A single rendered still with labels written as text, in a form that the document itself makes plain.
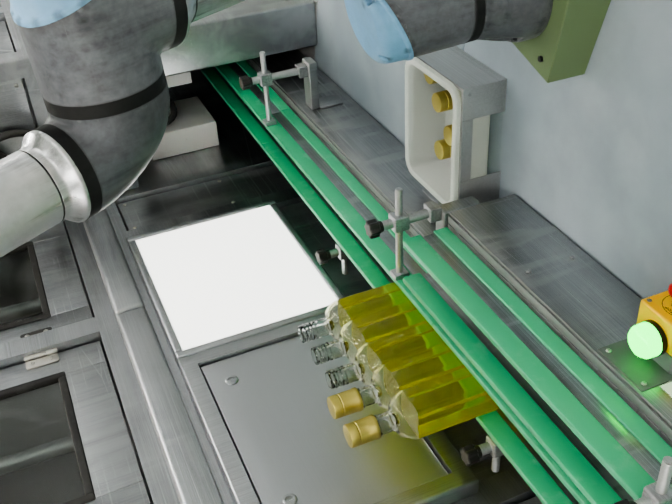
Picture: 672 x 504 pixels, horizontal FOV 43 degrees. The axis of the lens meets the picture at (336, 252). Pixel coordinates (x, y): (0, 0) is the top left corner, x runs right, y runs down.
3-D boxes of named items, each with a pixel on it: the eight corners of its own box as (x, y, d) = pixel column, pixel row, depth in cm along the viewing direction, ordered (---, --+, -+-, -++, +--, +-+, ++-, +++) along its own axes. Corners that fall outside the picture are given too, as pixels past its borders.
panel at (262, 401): (274, 209, 196) (128, 248, 186) (273, 198, 194) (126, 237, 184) (479, 493, 127) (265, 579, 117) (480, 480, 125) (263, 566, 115)
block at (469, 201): (468, 240, 145) (432, 250, 143) (470, 192, 140) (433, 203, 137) (479, 250, 142) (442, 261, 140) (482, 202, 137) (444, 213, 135)
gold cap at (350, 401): (361, 414, 124) (334, 424, 123) (352, 393, 126) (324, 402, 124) (365, 404, 121) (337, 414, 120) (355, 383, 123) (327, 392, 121)
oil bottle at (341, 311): (435, 293, 148) (322, 329, 141) (435, 267, 145) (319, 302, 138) (451, 311, 143) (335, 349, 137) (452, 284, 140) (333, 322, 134)
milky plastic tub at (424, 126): (446, 158, 158) (404, 169, 155) (449, 42, 145) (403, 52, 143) (496, 201, 145) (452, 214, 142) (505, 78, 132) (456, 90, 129)
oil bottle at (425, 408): (509, 376, 130) (383, 421, 124) (511, 348, 127) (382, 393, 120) (530, 399, 126) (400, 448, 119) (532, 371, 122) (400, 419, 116)
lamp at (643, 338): (639, 340, 106) (619, 347, 105) (645, 312, 104) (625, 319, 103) (664, 362, 103) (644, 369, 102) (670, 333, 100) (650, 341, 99)
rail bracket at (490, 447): (532, 442, 130) (456, 472, 126) (536, 410, 126) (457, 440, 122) (548, 461, 126) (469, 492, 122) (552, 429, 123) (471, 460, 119)
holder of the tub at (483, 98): (448, 182, 161) (411, 192, 159) (452, 43, 145) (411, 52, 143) (497, 226, 148) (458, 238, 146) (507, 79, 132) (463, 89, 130)
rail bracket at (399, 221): (432, 260, 144) (365, 280, 140) (434, 173, 134) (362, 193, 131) (441, 269, 142) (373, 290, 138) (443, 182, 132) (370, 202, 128)
